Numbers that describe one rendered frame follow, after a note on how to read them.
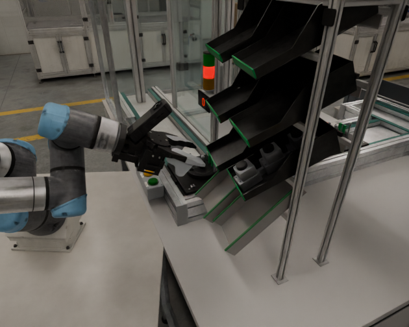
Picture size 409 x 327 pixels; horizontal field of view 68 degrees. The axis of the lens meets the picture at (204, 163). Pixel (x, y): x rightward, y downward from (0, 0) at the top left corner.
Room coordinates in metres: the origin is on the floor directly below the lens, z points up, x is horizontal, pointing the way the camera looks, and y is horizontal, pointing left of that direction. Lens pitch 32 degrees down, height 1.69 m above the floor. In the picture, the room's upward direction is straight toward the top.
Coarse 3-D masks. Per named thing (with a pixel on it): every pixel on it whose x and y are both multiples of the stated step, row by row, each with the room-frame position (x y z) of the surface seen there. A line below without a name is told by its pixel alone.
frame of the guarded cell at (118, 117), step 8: (88, 0) 2.20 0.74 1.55; (104, 8) 1.75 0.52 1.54; (104, 16) 1.75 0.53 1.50; (104, 24) 1.75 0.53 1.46; (104, 32) 1.74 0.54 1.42; (96, 40) 2.20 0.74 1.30; (104, 40) 1.76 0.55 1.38; (96, 48) 2.22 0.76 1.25; (112, 56) 1.75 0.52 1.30; (112, 64) 1.75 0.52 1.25; (112, 72) 1.75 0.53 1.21; (104, 80) 2.20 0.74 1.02; (112, 80) 1.74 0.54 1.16; (232, 80) 2.65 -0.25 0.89; (104, 88) 2.20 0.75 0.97; (112, 88) 1.74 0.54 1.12; (120, 104) 1.75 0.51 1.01; (112, 112) 1.94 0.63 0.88; (120, 112) 1.75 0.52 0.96; (120, 120) 1.75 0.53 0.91
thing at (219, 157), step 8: (232, 128) 0.89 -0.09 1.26; (224, 136) 0.89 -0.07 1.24; (232, 136) 0.89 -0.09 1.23; (240, 136) 0.88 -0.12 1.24; (208, 144) 0.88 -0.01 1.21; (216, 144) 0.88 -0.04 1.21; (224, 144) 0.88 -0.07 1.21; (232, 144) 0.86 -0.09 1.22; (240, 144) 0.84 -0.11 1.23; (208, 152) 0.83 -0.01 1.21; (216, 152) 0.85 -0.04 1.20; (224, 152) 0.83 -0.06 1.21; (232, 152) 0.82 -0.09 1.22; (240, 152) 0.80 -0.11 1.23; (248, 152) 0.77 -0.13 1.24; (216, 160) 0.81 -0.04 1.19; (224, 160) 0.79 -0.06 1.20; (232, 160) 0.76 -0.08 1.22; (240, 160) 0.77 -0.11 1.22; (224, 168) 0.75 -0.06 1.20
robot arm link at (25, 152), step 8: (0, 144) 0.73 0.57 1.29; (8, 144) 0.76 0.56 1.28; (16, 144) 0.77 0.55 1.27; (24, 144) 0.78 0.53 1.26; (0, 152) 0.71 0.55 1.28; (8, 152) 0.72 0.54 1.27; (16, 152) 0.74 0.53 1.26; (24, 152) 0.77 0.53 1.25; (32, 152) 0.79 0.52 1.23; (0, 160) 0.69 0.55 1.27; (8, 160) 0.70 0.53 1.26; (16, 160) 0.72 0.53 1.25; (24, 160) 0.74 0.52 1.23; (32, 160) 0.77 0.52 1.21; (0, 168) 0.68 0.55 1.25; (8, 168) 0.69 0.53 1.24; (16, 168) 0.71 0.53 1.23; (24, 168) 0.73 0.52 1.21; (32, 168) 0.76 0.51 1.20; (0, 176) 0.67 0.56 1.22; (8, 176) 0.69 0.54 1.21; (16, 176) 0.70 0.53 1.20; (24, 176) 0.72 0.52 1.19
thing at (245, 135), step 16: (304, 64) 0.78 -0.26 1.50; (336, 64) 0.73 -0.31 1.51; (352, 64) 0.67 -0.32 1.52; (272, 80) 0.76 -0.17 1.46; (288, 80) 0.77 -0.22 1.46; (304, 80) 0.78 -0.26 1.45; (336, 80) 0.66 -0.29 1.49; (352, 80) 0.67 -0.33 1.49; (272, 96) 0.76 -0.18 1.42; (288, 96) 0.76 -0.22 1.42; (304, 96) 0.64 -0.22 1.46; (336, 96) 0.66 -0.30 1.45; (240, 112) 0.74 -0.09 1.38; (256, 112) 0.75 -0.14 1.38; (272, 112) 0.72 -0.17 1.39; (288, 112) 0.64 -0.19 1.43; (304, 112) 0.65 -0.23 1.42; (240, 128) 0.70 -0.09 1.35; (256, 128) 0.68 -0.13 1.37; (272, 128) 0.63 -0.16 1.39; (256, 144) 0.62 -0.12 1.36
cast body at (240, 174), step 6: (240, 162) 0.67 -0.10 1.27; (246, 162) 0.67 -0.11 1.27; (234, 168) 0.67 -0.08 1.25; (240, 168) 0.65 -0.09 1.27; (246, 168) 0.66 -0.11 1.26; (252, 168) 0.65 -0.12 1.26; (240, 174) 0.64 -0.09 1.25; (246, 174) 0.65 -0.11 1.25; (252, 174) 0.65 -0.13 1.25; (258, 174) 0.66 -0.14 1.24; (240, 180) 0.66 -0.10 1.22; (246, 180) 0.65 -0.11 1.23; (252, 180) 0.65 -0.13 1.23; (258, 180) 0.66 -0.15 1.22; (240, 186) 0.64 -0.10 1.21; (246, 186) 0.65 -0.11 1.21; (252, 186) 0.65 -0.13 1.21
